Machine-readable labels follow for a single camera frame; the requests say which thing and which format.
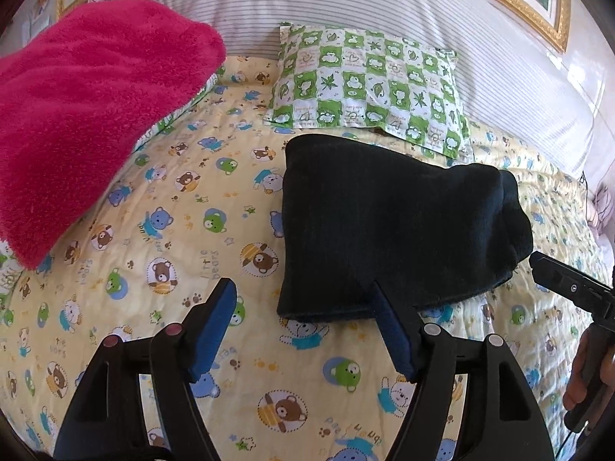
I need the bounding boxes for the black pants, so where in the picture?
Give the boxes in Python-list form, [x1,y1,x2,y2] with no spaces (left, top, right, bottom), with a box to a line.
[276,133,535,323]

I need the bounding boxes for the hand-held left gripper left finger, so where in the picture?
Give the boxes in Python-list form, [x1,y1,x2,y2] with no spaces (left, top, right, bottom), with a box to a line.
[53,277,237,461]

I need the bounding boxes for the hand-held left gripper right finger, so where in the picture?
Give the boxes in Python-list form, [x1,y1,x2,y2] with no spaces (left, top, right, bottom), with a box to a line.
[367,282,553,461]

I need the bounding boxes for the white striped headboard cushion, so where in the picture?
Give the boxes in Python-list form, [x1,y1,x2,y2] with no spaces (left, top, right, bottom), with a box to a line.
[132,0,611,183]

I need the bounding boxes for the person's right hand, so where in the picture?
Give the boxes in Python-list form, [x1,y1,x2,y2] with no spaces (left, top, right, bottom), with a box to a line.
[563,331,615,412]

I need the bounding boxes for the pink plush toy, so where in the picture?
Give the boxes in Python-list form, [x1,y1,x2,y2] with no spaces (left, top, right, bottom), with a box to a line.
[0,0,226,270]

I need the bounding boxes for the green checked pillow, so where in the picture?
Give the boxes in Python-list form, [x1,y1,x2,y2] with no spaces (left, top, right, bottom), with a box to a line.
[263,22,474,159]
[0,70,224,318]

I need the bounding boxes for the yellow bear print bed sheet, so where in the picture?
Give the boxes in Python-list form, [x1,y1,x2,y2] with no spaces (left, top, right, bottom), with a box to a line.
[0,55,611,461]

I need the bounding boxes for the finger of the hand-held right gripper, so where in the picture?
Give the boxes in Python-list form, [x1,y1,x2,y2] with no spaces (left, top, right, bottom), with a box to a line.
[529,251,615,320]

